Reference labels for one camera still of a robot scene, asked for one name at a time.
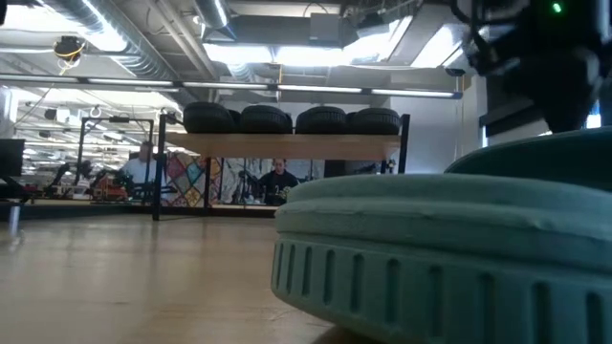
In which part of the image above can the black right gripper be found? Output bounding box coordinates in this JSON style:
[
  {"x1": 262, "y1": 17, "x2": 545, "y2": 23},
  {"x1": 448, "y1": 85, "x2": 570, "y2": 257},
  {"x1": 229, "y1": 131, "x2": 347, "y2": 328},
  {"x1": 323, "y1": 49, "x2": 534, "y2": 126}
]
[{"x1": 448, "y1": 0, "x2": 612, "y2": 135}]

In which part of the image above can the green rubber slide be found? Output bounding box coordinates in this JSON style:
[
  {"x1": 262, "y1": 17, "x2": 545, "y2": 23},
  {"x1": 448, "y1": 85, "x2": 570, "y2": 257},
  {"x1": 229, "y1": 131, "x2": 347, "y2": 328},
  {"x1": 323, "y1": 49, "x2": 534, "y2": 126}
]
[{"x1": 270, "y1": 125, "x2": 612, "y2": 344}]

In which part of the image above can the grey ceiling air unit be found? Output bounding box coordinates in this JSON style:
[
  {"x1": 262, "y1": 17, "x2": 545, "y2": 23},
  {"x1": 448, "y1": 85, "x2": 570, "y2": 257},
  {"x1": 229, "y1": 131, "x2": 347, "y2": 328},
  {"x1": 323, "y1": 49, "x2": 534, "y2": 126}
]
[{"x1": 308, "y1": 12, "x2": 361, "y2": 49}]

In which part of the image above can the person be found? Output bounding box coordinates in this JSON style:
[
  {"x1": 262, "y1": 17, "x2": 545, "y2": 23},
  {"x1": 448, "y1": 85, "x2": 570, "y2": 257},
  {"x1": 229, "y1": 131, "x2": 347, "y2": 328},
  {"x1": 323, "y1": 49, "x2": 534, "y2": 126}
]
[
  {"x1": 118, "y1": 140, "x2": 167, "y2": 201},
  {"x1": 256, "y1": 158, "x2": 301, "y2": 207}
]

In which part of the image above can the long ceiling light bar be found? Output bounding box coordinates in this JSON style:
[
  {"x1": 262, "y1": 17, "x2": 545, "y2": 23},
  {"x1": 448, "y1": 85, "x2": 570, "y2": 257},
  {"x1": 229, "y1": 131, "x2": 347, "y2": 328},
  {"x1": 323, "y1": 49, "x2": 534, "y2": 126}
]
[{"x1": 0, "y1": 73, "x2": 464, "y2": 100}]

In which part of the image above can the colourful patchwork panel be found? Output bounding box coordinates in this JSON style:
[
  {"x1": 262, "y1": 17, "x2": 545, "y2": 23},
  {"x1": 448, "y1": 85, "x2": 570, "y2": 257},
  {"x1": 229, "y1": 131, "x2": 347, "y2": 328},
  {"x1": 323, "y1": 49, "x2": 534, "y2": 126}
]
[{"x1": 164, "y1": 151, "x2": 225, "y2": 208}]

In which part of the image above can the black background monitor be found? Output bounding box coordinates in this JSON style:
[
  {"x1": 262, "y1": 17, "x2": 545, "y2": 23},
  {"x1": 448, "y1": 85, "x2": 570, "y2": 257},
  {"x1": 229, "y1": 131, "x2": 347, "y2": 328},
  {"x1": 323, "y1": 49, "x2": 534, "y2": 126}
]
[{"x1": 0, "y1": 138, "x2": 27, "y2": 179}]

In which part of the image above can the wooden shelf black metal frame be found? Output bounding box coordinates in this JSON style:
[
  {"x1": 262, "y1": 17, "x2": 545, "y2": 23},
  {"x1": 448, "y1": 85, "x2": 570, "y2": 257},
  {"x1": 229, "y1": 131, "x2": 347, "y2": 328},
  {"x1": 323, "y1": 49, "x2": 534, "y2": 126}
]
[{"x1": 151, "y1": 113, "x2": 412, "y2": 223}]

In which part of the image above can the black tubular stand frame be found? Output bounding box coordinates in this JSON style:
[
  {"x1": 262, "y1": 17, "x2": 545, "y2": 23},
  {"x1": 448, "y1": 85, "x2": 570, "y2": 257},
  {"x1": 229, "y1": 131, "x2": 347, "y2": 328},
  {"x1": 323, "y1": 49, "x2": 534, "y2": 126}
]
[{"x1": 76, "y1": 116, "x2": 156, "y2": 200}]

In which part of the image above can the silver ventilation duct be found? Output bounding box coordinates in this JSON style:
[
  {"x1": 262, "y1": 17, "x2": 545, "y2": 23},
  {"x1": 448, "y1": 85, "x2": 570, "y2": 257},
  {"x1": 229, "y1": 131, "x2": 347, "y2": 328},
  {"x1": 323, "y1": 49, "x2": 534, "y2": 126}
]
[{"x1": 40, "y1": 0, "x2": 176, "y2": 81}]

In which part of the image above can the hanging yellow black cable reel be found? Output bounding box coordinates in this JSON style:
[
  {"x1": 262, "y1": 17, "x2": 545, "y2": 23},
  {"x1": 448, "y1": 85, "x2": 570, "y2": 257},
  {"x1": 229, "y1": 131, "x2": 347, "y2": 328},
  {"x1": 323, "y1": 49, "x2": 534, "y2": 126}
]
[{"x1": 52, "y1": 34, "x2": 88, "y2": 62}]

